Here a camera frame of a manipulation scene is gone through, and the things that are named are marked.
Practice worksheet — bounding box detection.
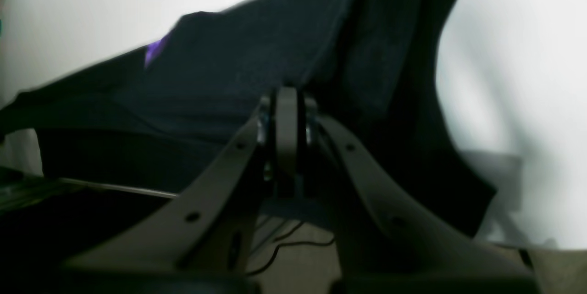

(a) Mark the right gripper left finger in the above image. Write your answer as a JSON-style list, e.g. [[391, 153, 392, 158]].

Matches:
[[66, 120, 266, 275]]

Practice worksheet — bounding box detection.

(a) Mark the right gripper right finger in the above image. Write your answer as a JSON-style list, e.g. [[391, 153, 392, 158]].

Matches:
[[312, 116, 536, 285]]

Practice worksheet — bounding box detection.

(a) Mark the black T-shirt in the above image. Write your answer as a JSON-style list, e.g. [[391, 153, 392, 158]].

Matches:
[[0, 0, 498, 239]]

